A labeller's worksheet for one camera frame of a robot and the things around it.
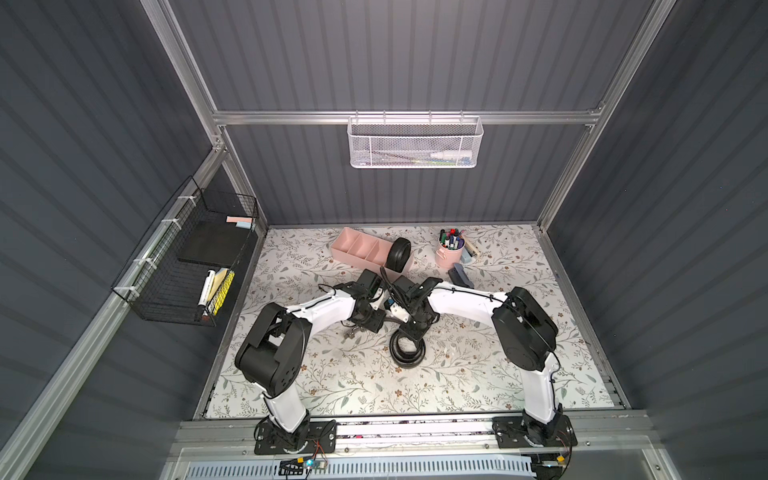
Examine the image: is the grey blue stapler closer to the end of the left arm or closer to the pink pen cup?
the pink pen cup

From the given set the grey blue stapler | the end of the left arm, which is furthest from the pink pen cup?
the end of the left arm

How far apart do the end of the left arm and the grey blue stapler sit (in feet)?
1.02

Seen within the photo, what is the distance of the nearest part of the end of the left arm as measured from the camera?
696mm

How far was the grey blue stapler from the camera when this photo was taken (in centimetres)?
101
